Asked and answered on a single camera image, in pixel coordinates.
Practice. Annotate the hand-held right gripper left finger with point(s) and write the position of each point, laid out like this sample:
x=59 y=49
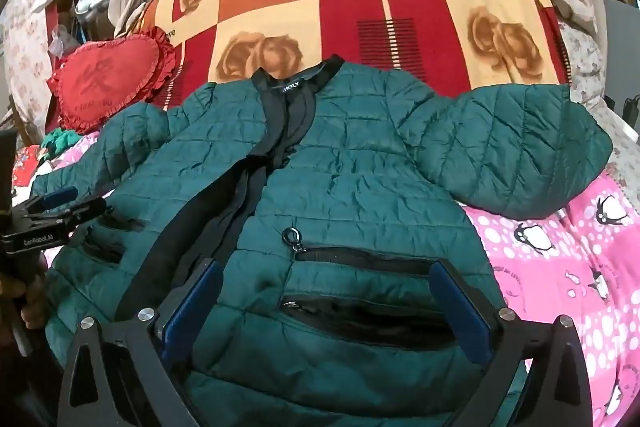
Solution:
x=195 y=307

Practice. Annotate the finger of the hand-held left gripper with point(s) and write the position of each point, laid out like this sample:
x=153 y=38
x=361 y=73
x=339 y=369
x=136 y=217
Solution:
x=55 y=198
x=82 y=213

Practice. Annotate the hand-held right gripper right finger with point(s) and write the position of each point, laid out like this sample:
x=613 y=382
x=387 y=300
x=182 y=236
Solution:
x=457 y=307

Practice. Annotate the green quilted jacket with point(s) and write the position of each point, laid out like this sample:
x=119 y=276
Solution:
x=350 y=147

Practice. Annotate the person's left hand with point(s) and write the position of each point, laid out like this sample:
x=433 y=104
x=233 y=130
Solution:
x=32 y=302

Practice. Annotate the red printed cloth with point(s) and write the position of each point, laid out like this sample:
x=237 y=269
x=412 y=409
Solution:
x=25 y=167

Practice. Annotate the green ruffled cloth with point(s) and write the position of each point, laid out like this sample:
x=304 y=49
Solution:
x=60 y=139

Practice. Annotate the pink penguin blanket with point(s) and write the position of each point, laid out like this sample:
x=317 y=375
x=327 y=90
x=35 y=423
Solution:
x=550 y=267

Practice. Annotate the red heart pillow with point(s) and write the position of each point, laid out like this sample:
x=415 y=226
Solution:
x=100 y=77

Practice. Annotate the floral curtain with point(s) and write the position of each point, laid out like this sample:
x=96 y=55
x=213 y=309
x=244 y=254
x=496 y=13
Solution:
x=30 y=32

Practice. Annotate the grey cabinet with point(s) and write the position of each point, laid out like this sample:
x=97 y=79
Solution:
x=622 y=42

